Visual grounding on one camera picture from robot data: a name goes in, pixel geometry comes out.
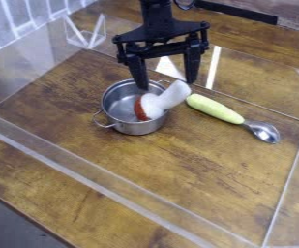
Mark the green handled metal spoon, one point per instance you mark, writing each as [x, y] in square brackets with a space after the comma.
[225, 111]

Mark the silver metal pot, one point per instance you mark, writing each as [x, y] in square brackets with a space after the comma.
[117, 113]

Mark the black bar in background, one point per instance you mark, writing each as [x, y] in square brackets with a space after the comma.
[235, 11]

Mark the clear acrylic enclosure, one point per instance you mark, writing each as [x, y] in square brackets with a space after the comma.
[182, 182]

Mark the white red plush mushroom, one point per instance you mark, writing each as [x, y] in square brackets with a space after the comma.
[150, 105]

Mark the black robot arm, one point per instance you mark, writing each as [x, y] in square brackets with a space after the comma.
[158, 9]

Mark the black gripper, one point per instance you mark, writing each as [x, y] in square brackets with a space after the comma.
[162, 38]

